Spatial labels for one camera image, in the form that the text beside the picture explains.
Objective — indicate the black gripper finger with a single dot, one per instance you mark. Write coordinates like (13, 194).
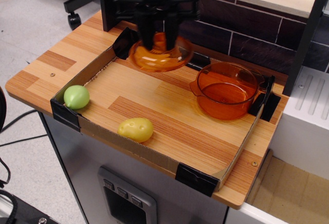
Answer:
(147, 37)
(171, 33)

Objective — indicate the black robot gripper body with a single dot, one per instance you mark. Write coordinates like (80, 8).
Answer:
(146, 13)

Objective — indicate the orange transparent pot lid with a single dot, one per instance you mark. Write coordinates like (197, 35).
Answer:
(159, 59)

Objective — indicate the orange transparent plastic pot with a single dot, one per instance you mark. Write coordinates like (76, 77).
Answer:
(226, 91)

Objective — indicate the green toy pear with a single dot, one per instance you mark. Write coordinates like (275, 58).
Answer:
(76, 97)

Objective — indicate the yellow toy potato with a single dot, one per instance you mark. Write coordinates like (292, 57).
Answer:
(137, 129)

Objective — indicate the cardboard fence with black tape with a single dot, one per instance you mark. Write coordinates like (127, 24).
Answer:
(217, 158)

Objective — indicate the grey toy oven front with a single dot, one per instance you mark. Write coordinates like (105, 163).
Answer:
(113, 187)

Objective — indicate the white toy sink unit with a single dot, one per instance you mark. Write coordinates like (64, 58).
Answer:
(292, 185)

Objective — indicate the black upright post right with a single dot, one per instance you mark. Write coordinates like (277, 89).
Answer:
(307, 36)

